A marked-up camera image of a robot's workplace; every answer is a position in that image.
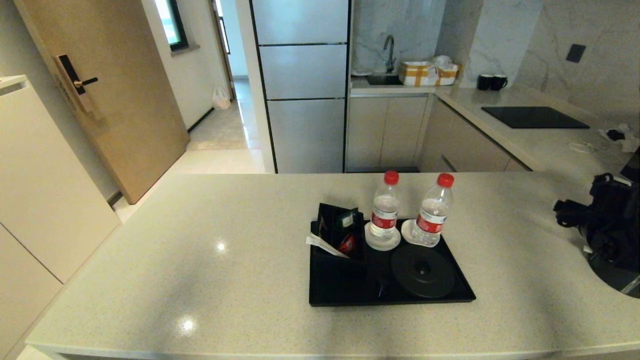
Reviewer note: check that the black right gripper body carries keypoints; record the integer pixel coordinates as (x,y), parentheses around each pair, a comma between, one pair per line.
(575,212)

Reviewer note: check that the black electric kettle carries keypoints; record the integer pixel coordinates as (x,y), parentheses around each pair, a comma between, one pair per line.
(617,280)

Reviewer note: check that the red-capped clear water bottle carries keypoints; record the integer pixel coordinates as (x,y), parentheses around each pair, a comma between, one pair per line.
(432,212)
(385,210)

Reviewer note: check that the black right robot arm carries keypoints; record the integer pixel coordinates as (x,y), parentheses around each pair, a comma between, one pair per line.
(622,240)

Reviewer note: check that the black round kettle base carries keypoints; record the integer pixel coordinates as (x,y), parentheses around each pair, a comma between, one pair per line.
(422,272)

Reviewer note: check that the green snack packet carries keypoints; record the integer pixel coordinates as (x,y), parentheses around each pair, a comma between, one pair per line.
(347,218)

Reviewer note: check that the black power adapter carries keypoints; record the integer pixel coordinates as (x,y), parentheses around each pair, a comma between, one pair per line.
(615,134)

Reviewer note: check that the white crumpled cloth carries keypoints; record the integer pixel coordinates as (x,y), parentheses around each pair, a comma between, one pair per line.
(630,143)

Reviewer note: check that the black induction cooktop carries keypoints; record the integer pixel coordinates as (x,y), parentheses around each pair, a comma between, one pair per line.
(533,117)

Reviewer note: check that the black mug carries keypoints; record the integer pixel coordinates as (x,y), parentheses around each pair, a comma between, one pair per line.
(497,83)
(483,82)

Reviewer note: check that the white round paper coaster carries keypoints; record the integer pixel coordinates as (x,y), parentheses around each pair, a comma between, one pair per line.
(406,239)
(371,244)

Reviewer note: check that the white crumpled bag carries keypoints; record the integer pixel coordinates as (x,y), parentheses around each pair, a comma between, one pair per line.
(442,61)

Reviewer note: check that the beige kitchen base cabinets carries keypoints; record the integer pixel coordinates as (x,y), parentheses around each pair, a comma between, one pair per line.
(385,130)

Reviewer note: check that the yellow white basket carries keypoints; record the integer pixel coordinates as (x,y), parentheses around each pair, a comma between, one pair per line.
(417,74)

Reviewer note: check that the red sachet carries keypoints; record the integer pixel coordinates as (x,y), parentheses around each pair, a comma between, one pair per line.
(347,245)

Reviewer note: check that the steel kitchen sink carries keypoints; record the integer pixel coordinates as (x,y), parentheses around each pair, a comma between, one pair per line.
(382,79)

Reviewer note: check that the dark kitchen faucet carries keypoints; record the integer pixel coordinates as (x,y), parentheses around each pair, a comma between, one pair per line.
(390,61)

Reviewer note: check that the black sachet holder box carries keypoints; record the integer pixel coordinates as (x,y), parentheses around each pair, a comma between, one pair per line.
(340,265)

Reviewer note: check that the black rectangular serving tray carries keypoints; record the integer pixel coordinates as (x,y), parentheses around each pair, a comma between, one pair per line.
(340,291)

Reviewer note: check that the white wrapped stirrer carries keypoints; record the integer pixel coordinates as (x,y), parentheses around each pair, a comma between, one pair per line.
(325,246)

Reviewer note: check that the silver refrigerator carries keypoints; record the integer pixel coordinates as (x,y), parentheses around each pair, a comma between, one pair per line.
(305,75)

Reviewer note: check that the white plastic bag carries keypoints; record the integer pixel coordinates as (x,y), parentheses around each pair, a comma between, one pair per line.
(220,99)

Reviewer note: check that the dark-framed window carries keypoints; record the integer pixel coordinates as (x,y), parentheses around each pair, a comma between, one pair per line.
(169,20)

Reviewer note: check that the light wooden door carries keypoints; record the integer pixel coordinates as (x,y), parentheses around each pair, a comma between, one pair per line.
(125,100)

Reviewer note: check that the black electronic door lock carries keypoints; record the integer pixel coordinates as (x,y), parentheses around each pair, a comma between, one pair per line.
(67,75)

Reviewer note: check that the cream tall cabinet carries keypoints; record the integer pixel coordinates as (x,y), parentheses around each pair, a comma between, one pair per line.
(40,200)

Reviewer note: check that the black wall socket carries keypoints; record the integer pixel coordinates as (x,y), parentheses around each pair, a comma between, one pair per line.
(576,53)

